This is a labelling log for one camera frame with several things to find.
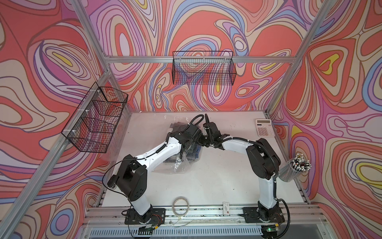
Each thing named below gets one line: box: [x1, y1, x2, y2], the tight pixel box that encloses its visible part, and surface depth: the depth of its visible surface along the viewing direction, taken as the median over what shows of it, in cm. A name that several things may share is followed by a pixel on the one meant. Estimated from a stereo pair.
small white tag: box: [222, 201, 230, 217], surface depth 77 cm
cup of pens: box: [278, 153, 312, 183], surface depth 76 cm
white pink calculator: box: [255, 118, 276, 137], surface depth 109 cm
